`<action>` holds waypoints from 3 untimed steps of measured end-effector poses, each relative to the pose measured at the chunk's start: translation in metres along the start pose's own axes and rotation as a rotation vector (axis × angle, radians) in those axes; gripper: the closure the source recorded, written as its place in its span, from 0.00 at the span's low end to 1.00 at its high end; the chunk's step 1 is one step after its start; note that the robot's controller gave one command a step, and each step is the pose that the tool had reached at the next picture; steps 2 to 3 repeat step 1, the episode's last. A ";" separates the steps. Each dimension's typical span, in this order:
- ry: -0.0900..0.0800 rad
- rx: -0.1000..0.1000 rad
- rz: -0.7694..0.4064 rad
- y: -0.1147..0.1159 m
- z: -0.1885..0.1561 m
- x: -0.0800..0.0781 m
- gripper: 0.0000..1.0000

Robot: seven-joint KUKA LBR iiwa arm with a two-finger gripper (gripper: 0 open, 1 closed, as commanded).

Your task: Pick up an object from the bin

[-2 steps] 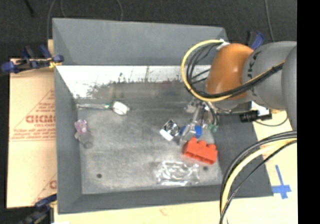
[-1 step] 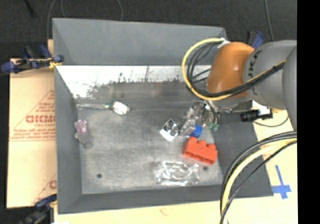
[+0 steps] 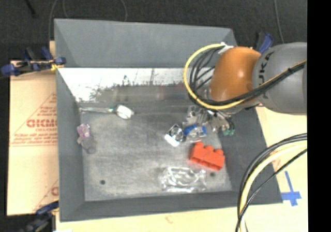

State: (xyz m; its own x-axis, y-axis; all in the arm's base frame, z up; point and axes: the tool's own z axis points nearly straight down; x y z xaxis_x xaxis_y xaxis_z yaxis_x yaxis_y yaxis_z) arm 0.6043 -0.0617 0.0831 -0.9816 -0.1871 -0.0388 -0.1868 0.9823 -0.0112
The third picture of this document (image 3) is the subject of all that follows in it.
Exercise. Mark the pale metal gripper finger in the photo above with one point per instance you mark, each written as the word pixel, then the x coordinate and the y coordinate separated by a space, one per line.
pixel 175 133

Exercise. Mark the clear plastic packet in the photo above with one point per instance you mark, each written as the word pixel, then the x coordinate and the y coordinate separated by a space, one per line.
pixel 182 179

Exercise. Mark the clear purple spray bottle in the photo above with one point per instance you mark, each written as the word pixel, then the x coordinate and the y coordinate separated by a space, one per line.
pixel 86 137

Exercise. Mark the brown cardboard board, red print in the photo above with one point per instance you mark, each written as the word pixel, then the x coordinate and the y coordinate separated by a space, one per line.
pixel 31 163

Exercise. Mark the red toy brick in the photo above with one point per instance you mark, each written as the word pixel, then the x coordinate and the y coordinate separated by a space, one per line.
pixel 207 157

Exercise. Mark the grey metal bin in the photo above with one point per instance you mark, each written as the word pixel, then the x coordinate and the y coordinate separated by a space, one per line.
pixel 134 148

